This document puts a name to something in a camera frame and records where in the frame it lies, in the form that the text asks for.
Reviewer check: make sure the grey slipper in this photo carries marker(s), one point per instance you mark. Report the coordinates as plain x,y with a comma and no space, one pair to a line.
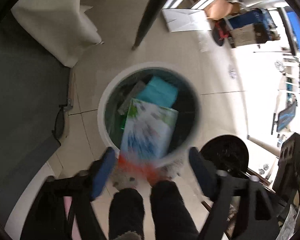
122,179
173,169

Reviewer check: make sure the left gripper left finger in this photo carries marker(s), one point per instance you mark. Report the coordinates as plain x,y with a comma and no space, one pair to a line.
47,219

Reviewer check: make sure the grey folding cot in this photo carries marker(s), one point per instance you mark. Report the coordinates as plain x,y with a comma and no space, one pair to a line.
33,86

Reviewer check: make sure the left grey slipper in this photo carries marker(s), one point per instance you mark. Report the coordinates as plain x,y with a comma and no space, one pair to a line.
122,179

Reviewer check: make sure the teal packet in bin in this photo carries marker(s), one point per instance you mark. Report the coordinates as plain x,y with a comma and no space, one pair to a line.
159,92

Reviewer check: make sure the blue white green box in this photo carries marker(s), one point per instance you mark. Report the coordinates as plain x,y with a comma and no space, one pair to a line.
146,137

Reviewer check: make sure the pink suitcase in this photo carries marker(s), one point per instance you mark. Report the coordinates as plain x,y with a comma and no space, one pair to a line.
70,211

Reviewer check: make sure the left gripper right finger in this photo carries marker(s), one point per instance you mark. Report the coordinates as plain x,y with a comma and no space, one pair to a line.
255,217

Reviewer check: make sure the black round stool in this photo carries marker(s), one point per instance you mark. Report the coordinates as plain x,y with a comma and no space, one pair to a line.
229,153

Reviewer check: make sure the left black trouser leg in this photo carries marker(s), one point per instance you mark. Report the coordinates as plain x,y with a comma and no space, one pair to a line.
126,215

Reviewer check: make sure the black trouser leg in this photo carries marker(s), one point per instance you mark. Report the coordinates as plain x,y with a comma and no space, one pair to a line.
126,215
170,215

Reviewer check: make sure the white flat carton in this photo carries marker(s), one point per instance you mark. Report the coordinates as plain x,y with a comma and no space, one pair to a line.
178,20

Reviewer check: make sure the beige cloth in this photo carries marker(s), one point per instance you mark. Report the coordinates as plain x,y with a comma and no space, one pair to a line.
60,26

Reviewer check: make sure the right black trouser leg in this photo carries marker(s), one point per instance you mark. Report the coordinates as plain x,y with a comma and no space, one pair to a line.
170,215

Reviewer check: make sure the brown cardboard box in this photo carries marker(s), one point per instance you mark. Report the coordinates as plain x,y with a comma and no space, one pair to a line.
217,9

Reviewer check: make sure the right grey slipper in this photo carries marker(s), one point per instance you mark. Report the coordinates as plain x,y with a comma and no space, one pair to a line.
173,169

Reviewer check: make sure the white round trash bin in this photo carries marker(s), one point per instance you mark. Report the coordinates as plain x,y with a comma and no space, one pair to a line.
115,102

